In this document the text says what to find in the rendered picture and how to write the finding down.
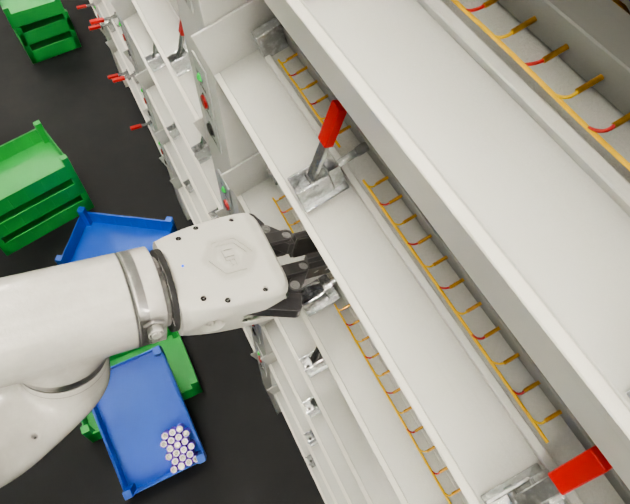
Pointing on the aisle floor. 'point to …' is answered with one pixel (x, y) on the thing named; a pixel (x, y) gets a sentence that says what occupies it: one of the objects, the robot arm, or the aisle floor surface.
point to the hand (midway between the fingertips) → (315, 252)
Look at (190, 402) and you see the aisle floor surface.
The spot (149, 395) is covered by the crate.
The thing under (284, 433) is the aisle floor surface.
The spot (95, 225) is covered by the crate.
